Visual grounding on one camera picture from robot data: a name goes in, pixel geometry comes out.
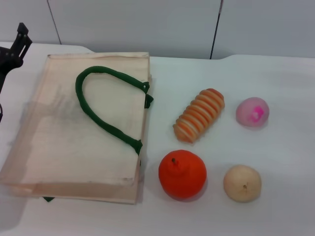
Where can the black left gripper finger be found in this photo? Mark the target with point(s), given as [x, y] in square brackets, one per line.
[22, 46]

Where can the orange striped bread roll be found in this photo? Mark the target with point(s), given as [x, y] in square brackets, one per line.
[199, 115]

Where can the beige round pear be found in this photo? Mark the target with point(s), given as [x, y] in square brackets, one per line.
[242, 183]

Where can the pink peach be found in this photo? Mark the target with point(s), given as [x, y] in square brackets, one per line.
[246, 113]

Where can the orange fruit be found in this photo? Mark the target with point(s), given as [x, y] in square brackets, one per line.
[182, 177]

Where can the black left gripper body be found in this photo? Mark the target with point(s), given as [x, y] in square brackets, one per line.
[6, 61]

